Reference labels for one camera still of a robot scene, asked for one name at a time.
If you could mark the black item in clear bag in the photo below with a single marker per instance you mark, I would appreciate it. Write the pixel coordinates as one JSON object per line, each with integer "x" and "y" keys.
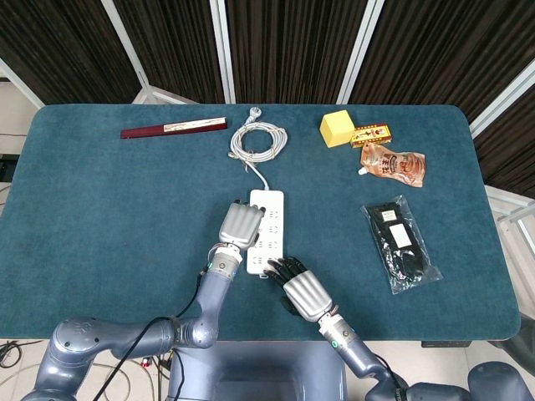
{"x": 401, "y": 250}

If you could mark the white power strip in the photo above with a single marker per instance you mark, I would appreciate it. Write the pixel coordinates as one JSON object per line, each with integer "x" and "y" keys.
{"x": 273, "y": 225}

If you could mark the black floor box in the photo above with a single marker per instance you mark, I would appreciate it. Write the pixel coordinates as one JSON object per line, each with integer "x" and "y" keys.
{"x": 8, "y": 167}

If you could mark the teal table mat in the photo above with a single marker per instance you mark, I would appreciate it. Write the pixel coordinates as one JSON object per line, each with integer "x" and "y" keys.
{"x": 104, "y": 209}

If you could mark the yellow red small carton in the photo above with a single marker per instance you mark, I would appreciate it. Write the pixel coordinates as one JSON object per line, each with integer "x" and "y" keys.
{"x": 376, "y": 133}

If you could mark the yellow foam cube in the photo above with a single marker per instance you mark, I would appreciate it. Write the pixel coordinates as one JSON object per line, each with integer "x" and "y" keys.
{"x": 334, "y": 129}

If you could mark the white metal floor frame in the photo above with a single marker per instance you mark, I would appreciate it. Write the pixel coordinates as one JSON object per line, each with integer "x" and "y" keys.
{"x": 514, "y": 217}

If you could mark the blue grey right robot arm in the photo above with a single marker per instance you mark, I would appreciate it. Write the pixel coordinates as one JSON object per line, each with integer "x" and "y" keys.
{"x": 355, "y": 351}

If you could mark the dark red folded fan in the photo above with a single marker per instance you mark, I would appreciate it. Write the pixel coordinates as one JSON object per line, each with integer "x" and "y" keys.
{"x": 142, "y": 133}

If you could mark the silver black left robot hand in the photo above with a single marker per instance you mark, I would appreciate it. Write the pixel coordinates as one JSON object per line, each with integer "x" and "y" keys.
{"x": 240, "y": 223}

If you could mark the blue grey left robot arm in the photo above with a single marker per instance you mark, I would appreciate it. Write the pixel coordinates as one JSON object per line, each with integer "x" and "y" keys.
{"x": 213, "y": 292}

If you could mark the orange spout sauce pouch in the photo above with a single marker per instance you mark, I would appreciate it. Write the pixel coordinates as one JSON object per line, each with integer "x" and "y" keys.
{"x": 397, "y": 167}

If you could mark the blue grey robot torso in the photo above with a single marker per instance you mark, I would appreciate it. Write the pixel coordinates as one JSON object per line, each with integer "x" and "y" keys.
{"x": 259, "y": 367}

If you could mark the white partition frame post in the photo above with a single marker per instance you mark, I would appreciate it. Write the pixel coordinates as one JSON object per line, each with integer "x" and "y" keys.
{"x": 360, "y": 50}
{"x": 223, "y": 50}
{"x": 21, "y": 87}
{"x": 501, "y": 100}
{"x": 125, "y": 42}

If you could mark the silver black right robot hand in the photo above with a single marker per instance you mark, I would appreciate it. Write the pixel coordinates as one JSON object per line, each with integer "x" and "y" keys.
{"x": 307, "y": 294}

